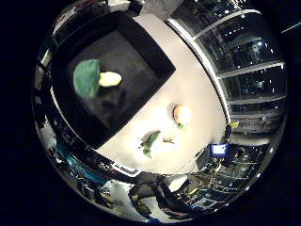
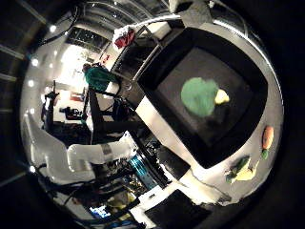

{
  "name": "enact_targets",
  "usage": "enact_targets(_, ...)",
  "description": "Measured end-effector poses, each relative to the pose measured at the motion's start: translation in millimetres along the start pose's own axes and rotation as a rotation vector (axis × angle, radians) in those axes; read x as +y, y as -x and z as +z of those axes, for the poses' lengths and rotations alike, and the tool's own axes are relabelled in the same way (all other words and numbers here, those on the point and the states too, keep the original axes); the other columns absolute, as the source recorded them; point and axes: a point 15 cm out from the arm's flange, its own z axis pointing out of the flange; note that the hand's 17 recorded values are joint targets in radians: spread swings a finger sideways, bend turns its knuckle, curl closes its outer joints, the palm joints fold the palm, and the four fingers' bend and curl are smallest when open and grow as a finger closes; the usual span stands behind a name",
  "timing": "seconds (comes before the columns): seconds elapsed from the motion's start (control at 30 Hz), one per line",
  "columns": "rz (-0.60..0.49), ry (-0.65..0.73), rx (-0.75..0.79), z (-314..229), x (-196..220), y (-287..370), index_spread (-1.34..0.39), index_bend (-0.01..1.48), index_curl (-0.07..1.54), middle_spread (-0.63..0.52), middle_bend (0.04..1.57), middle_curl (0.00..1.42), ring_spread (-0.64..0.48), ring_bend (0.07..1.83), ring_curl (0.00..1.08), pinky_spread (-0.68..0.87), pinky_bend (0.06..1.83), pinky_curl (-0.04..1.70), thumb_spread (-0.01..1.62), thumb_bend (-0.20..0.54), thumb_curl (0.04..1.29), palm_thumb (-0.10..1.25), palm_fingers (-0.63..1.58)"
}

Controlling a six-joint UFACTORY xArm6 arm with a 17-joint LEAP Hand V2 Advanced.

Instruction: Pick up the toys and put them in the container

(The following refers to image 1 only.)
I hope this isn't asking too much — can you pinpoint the orange and cream knitted toy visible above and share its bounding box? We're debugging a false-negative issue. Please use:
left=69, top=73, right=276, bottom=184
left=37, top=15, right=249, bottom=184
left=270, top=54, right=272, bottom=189
left=172, top=104, right=193, bottom=131

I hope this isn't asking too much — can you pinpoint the green knitted toy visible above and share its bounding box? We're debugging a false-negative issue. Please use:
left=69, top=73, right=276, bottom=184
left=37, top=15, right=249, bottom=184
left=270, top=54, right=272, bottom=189
left=72, top=58, right=122, bottom=101

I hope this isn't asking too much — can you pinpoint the black square container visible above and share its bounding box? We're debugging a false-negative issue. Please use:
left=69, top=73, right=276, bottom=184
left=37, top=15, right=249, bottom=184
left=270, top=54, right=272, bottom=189
left=50, top=12, right=177, bottom=150

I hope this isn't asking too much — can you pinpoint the small green toy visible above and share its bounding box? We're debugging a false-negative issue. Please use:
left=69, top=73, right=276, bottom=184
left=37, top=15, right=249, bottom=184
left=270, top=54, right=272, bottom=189
left=139, top=130, right=162, bottom=159

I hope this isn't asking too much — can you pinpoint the computer monitor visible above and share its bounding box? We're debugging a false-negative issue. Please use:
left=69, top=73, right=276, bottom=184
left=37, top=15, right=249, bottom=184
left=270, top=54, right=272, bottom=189
left=210, top=143, right=229, bottom=158

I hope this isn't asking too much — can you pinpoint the black office chair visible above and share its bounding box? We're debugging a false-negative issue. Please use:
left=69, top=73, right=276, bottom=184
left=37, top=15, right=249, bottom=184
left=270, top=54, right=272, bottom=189
left=156, top=178, right=201, bottom=219

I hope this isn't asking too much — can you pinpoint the blue box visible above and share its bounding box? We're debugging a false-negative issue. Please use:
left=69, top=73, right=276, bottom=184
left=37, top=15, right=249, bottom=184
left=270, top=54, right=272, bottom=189
left=57, top=144, right=106, bottom=185

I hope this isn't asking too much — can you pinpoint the person in green jacket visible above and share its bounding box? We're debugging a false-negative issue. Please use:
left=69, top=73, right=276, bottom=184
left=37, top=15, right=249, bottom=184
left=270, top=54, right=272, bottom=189
left=128, top=191, right=158, bottom=220

